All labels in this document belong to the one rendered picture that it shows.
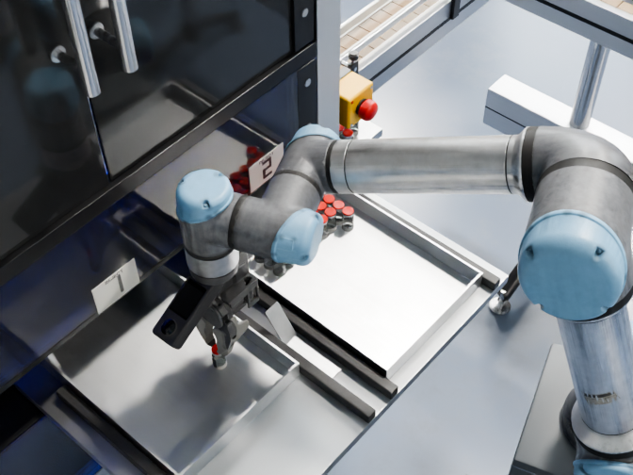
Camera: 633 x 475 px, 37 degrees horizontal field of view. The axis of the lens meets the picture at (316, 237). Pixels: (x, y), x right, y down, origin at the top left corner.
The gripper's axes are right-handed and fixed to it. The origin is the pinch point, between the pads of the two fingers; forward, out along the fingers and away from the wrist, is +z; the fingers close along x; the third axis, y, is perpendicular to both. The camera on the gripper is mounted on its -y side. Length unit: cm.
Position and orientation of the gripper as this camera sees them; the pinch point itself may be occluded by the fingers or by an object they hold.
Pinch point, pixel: (215, 348)
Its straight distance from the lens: 152.0
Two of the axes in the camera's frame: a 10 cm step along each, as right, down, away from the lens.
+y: 6.6, -5.7, 4.8
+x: -7.5, -5.0, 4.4
